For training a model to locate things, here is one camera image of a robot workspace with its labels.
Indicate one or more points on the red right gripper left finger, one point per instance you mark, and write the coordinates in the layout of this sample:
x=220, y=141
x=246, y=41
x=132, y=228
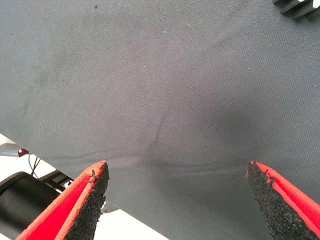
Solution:
x=75, y=205

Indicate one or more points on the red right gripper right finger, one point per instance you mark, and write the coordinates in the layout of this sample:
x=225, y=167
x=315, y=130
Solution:
x=282, y=207

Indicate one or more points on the small steel planetary gear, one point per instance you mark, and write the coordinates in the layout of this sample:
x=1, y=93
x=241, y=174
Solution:
x=297, y=7

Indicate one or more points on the small red indicator light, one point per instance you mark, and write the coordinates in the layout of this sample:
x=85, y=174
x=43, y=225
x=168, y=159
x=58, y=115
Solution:
x=22, y=152

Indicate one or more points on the grey metal bar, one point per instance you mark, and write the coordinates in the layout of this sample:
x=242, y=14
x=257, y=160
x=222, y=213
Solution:
x=8, y=152

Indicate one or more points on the dark grey table cloth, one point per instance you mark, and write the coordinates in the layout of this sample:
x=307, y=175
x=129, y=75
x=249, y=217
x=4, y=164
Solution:
x=160, y=75

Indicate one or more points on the black frame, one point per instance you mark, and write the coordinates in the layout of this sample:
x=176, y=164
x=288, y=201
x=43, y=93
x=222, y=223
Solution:
x=56, y=181

